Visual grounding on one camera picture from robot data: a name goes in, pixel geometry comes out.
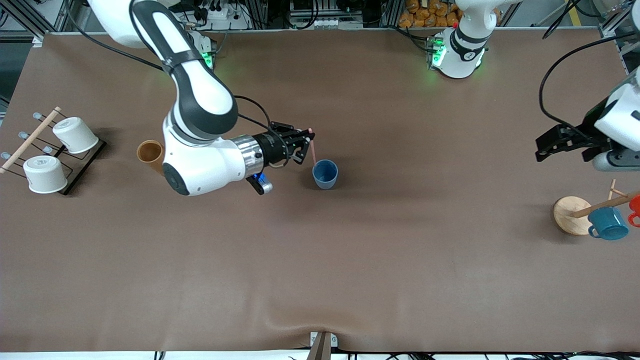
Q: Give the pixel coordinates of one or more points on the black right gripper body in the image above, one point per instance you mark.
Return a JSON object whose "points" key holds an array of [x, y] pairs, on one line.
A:
{"points": [[268, 147]]}

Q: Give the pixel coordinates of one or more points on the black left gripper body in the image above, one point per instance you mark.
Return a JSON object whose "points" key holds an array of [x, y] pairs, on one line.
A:
{"points": [[586, 132]]}

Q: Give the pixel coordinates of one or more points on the pink chopstick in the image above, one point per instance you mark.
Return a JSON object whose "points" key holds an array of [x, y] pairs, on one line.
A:
{"points": [[313, 150]]}

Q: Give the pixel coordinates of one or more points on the light blue plastic cup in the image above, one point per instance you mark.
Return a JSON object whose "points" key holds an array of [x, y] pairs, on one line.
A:
{"points": [[325, 180]]}

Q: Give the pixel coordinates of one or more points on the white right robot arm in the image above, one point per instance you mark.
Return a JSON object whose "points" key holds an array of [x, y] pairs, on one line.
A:
{"points": [[200, 90]]}

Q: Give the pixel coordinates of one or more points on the brown wooden cup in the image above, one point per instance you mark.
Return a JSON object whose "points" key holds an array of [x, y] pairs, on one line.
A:
{"points": [[150, 152]]}

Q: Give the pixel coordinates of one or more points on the white paper cup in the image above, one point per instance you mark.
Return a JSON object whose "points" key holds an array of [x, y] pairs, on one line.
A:
{"points": [[45, 175], [77, 135]]}

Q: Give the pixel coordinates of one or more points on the wooden mug tree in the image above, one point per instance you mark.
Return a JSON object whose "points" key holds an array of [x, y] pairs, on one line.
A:
{"points": [[570, 215]]}

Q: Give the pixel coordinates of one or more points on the red mug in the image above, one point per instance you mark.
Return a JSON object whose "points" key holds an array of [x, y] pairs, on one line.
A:
{"points": [[636, 204]]}

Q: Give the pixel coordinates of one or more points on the teal enamel mug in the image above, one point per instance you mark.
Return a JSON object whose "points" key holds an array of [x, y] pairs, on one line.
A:
{"points": [[610, 222]]}

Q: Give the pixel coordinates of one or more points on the white connector strip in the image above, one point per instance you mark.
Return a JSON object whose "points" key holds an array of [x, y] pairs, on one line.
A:
{"points": [[327, 22]]}

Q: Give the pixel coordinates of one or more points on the white power strip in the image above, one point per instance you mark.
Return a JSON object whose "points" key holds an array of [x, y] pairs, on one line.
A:
{"points": [[220, 14]]}

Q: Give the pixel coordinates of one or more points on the bag of orange items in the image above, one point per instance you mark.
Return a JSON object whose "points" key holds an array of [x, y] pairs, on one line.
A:
{"points": [[425, 15]]}

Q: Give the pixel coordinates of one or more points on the aluminium frame post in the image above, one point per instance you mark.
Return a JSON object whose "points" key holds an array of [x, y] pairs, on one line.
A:
{"points": [[37, 39], [607, 32]]}

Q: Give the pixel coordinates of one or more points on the metal table edge bracket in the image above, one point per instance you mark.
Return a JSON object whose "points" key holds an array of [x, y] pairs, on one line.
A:
{"points": [[322, 347]]}

